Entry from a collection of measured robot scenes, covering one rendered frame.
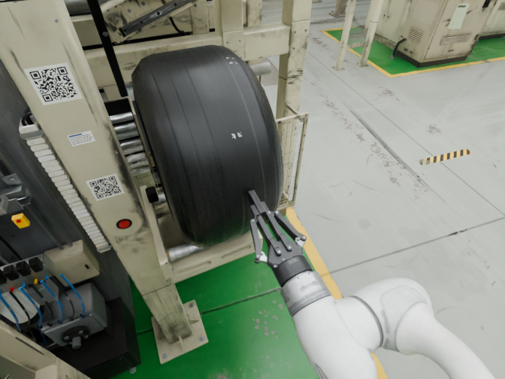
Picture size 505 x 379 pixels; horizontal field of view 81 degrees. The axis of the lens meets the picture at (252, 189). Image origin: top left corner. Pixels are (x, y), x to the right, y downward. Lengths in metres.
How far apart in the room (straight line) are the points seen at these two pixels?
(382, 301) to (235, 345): 1.32
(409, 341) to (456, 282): 1.78
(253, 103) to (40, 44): 0.43
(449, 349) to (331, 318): 0.18
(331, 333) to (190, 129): 0.49
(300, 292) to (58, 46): 0.65
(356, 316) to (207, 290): 1.48
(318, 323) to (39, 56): 0.71
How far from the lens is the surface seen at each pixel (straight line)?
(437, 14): 5.01
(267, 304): 1.94
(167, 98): 0.72
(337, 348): 0.57
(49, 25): 0.70
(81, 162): 0.84
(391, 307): 0.63
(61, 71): 0.73
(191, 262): 1.09
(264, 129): 0.72
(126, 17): 1.11
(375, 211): 2.54
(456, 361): 0.60
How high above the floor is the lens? 1.78
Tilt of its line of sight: 45 degrees down
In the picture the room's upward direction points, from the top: straight up
